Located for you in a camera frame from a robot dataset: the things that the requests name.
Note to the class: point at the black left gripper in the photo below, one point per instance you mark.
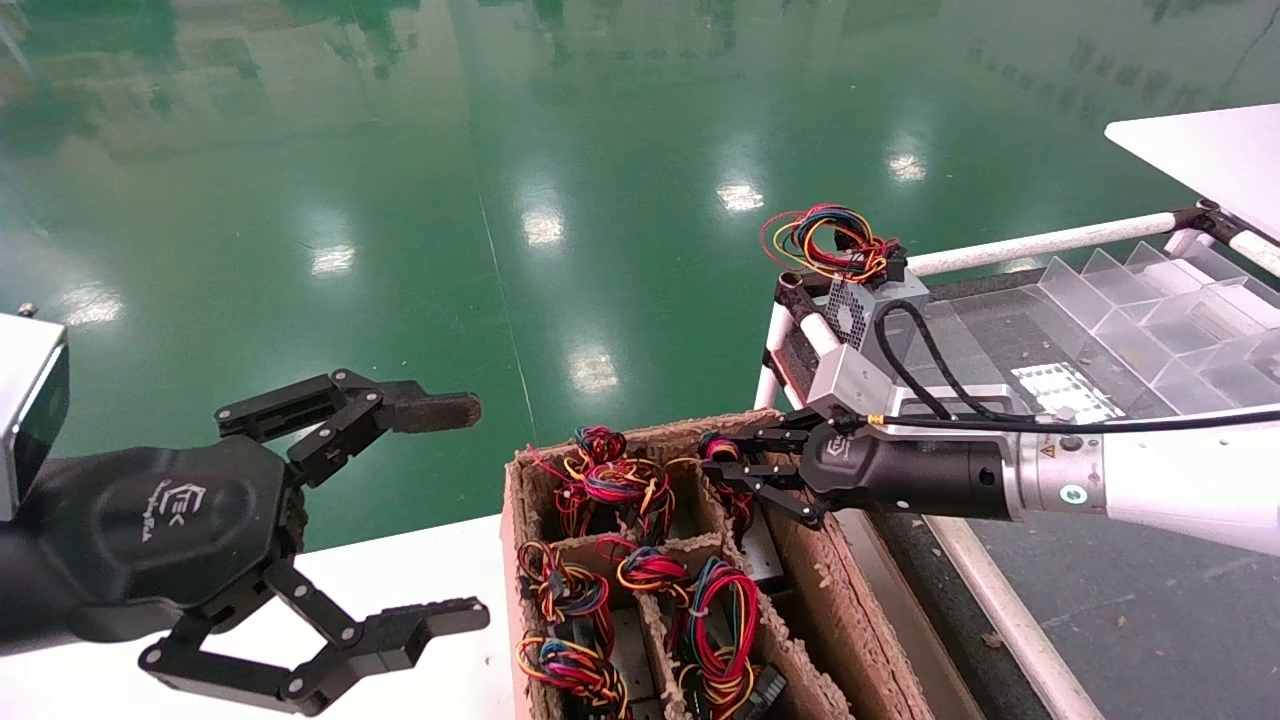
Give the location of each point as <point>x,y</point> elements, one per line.
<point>170,520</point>

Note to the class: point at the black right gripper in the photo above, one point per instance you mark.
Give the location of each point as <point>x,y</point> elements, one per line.
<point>920,475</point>

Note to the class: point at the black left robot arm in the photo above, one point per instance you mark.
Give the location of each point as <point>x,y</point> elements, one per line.
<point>20,600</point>

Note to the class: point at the brown cardboard divider box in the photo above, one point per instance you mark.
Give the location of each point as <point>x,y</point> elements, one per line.
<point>810,600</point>

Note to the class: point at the black pipe connector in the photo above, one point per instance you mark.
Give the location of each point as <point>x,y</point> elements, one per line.
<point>1205,218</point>
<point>795,297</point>

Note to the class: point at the white label sticker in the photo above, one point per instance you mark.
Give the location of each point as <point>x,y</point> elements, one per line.
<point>1060,385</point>

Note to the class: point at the clear acrylic divider organiser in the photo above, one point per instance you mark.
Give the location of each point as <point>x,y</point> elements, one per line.
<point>1120,300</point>

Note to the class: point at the short white frame pipe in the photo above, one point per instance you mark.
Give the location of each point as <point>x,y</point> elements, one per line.
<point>768,385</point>

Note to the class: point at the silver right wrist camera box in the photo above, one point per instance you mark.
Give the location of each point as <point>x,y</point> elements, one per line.
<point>850,385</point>

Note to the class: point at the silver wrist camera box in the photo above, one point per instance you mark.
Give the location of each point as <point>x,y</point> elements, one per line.
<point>25,380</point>
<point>850,385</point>

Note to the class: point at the long white frame pipe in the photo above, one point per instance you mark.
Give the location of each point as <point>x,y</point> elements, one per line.
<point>1010,620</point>

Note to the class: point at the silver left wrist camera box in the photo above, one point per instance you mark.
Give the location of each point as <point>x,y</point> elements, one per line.
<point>25,380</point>

